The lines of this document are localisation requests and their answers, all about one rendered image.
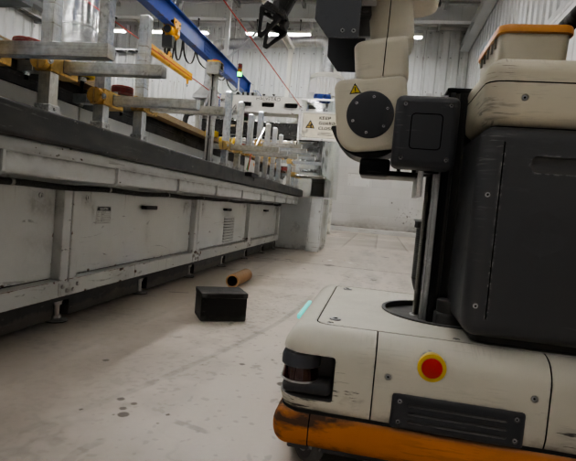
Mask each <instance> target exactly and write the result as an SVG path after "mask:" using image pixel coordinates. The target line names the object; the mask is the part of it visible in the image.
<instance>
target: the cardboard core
mask: <svg viewBox="0 0 576 461"><path fill-rule="evenodd" d="M251 277H252V273H251V270H249V269H243V270H240V271H238V272H236V273H232V274H230V275H228V276H227V278H226V284H227V286H228V287H236V286H238V285H240V284H243V283H245V282H247V281H249V280H250V279H251Z"/></svg>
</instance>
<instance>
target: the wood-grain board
mask: <svg viewBox="0 0 576 461"><path fill-rule="evenodd" d="M0 38H2V39H3V40H11V39H9V38H5V37H3V36H1V35H0ZM94 85H95V80H87V82H84V89H85V90H88V89H89V88H90V87H94ZM152 118H155V119H156V120H158V121H161V122H163V123H167V124H169V125H171V126H174V127H175V128H177V129H180V130H182V131H184V132H187V133H189V134H192V135H194V136H197V137H199V138H201V139H204V140H205V139H206V136H205V132H204V131H202V130H200V129H198V128H196V127H194V126H192V125H190V124H188V123H185V122H183V121H181V120H179V119H177V118H175V117H173V116H171V115H169V114H167V113H157V117H152Z"/></svg>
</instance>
